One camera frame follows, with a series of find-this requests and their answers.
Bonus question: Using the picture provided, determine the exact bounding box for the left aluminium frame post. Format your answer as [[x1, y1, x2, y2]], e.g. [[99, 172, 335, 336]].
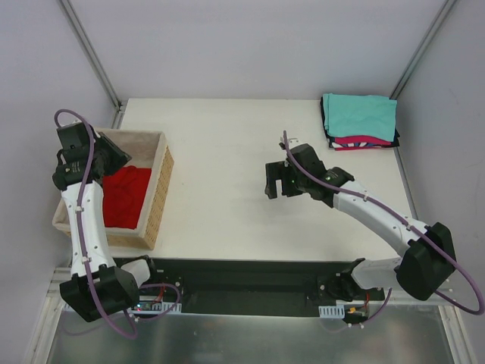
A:
[[57, 0, 123, 111]]

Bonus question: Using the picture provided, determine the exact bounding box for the red t shirt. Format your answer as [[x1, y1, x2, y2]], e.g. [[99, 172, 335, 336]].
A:
[[102, 165, 152, 230]]

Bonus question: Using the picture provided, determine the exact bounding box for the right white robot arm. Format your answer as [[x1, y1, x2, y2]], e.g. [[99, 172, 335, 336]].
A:
[[264, 143, 455, 302]]

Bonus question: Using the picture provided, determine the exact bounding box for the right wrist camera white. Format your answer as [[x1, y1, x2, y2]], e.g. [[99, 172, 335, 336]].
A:
[[279, 137, 301, 150]]

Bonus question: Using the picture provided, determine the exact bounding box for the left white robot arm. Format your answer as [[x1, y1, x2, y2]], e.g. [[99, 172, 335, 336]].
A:
[[52, 122, 161, 322]]

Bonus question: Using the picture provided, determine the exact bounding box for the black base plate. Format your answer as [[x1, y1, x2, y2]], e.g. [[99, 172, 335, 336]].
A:
[[109, 257, 386, 315]]

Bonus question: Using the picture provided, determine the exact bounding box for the aluminium frame post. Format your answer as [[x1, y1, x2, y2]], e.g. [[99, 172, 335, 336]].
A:
[[57, 0, 123, 111], [390, 0, 459, 100]]

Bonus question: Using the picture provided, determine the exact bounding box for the right aluminium frame post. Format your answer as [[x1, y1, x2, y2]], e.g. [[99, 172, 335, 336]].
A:
[[390, 0, 459, 100]]

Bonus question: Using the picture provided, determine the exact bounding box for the black t shirt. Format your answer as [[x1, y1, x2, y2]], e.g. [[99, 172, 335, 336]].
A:
[[320, 96, 400, 150]]

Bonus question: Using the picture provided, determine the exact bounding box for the pink t shirt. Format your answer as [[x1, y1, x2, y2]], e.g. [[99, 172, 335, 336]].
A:
[[329, 136, 393, 150]]

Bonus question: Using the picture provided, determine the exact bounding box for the wicker basket with cloth liner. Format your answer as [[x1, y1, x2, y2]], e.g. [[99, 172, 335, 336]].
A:
[[52, 128, 174, 250]]

